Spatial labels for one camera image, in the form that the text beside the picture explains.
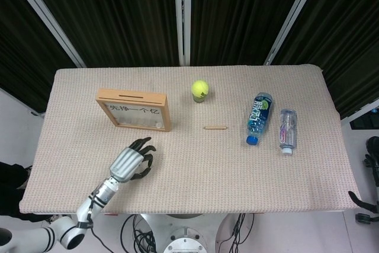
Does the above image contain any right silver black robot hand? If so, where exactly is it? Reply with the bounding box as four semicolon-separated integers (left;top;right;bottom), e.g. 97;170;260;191
348;136;379;211

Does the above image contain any white frame post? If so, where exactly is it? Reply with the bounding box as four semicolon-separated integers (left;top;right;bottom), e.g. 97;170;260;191
262;0;329;66
5;0;87;69
173;0;193;66

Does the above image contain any black cable bundle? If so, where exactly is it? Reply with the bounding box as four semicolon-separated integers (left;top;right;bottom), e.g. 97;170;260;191
120;214;162;253
228;213;256;253

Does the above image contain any wooden coin box frame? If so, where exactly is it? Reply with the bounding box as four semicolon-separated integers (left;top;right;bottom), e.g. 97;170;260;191
95;88;172;133

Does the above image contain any yellow tennis ball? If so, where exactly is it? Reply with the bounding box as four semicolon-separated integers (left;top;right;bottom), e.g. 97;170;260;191
191;79;210;98

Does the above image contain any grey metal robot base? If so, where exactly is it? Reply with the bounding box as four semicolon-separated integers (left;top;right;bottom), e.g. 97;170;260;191
139;213;235;253

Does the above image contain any beige woven table cloth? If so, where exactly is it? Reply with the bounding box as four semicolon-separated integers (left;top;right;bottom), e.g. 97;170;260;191
19;63;362;215

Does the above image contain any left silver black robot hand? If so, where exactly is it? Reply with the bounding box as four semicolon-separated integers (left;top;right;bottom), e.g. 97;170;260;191
109;136;157;183

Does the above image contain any black pleated curtain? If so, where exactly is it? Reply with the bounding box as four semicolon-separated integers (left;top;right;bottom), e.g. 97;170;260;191
190;0;312;66
0;0;78;113
271;0;379;120
22;0;182;69

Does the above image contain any blue label drink bottle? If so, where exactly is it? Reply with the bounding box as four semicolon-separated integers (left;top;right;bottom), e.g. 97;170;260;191
245;92;274;146

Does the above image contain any dark screen panel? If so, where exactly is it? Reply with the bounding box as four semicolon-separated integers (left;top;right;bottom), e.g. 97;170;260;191
349;107;379;131

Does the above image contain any black caster wheel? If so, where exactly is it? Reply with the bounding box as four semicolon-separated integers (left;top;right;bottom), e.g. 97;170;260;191
355;212;375;224

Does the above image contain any person in black clothes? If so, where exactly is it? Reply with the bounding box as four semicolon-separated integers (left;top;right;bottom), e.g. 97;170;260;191
0;161;53;227

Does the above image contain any clear plastic water bottle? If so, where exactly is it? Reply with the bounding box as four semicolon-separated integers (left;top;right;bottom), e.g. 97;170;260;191
279;108;298;155

